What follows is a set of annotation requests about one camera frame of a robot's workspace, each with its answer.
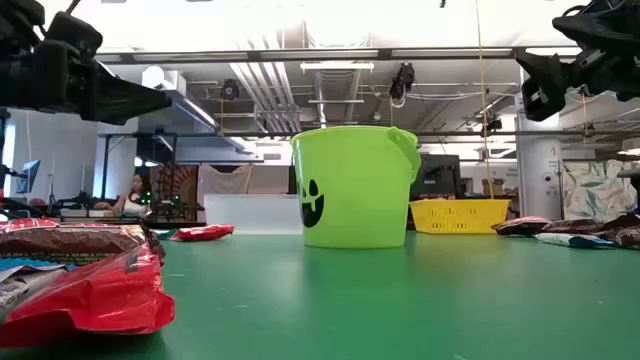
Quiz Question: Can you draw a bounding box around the white round column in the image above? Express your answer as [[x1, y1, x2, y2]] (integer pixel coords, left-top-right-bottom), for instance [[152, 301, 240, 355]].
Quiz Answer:
[[516, 112, 565, 221]]

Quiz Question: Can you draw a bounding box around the brown Snickers bar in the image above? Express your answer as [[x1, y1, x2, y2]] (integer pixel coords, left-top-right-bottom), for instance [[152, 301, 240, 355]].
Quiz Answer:
[[542, 218, 619, 235], [0, 223, 167, 267], [491, 215, 553, 237], [597, 213, 640, 250]]

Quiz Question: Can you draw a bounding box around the yellow plastic basket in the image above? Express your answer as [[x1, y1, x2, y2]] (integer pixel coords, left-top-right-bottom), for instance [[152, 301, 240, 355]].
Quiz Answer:
[[408, 198, 512, 235]]

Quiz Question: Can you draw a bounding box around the computer monitor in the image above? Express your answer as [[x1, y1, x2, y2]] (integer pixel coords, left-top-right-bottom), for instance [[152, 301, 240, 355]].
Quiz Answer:
[[14, 159, 42, 196]]

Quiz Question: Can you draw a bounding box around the red KitKat bar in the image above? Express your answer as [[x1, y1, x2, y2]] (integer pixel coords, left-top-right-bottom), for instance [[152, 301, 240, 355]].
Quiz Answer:
[[0, 217, 62, 234], [0, 243, 177, 349], [169, 223, 236, 243]]

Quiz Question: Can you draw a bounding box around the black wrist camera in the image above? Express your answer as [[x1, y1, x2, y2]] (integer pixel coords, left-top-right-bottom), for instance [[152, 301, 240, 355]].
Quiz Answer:
[[551, 0, 640, 51], [46, 10, 104, 62]]

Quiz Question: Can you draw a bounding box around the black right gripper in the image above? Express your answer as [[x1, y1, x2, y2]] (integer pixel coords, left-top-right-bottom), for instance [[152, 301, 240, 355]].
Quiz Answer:
[[514, 29, 640, 124]]

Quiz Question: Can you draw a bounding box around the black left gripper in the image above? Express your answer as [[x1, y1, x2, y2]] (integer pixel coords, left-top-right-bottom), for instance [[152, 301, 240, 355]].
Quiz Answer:
[[0, 0, 174, 127]]

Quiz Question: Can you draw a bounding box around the cardboard box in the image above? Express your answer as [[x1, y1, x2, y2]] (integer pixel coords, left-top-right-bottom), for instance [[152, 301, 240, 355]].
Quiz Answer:
[[481, 177, 507, 198]]

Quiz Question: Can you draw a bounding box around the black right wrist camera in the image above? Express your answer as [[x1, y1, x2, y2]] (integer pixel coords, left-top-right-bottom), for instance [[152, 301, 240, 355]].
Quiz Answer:
[[551, 0, 640, 51]]

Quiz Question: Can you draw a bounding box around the patterned cloth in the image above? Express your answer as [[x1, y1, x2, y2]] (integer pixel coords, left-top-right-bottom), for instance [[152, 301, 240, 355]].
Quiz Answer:
[[562, 159, 640, 221]]

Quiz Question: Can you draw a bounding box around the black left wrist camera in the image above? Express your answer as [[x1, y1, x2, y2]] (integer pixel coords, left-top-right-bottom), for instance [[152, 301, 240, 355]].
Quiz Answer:
[[46, 10, 104, 62]]

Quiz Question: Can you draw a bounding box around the lime green halloween bucket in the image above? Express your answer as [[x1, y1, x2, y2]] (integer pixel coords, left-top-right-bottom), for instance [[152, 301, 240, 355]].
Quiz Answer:
[[290, 125, 423, 250]]

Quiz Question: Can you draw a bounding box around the person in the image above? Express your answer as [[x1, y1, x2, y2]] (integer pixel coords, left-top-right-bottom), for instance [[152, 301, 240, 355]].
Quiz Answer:
[[94, 172, 154, 219]]

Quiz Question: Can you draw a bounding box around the small black ceiling camera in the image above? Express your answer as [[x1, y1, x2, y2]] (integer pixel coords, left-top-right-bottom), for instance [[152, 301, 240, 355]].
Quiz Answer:
[[220, 78, 241, 101]]

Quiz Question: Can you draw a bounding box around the black cabinet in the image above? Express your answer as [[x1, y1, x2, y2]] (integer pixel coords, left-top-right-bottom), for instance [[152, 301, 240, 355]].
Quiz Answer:
[[409, 153, 464, 201]]

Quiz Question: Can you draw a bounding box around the grey overhead frame beam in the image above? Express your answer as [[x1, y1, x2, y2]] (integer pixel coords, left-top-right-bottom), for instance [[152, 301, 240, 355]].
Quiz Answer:
[[94, 46, 584, 65]]

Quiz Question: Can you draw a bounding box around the black ceiling-hung camera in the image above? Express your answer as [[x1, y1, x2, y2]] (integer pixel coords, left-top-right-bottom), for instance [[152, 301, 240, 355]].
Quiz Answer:
[[388, 61, 417, 109]]

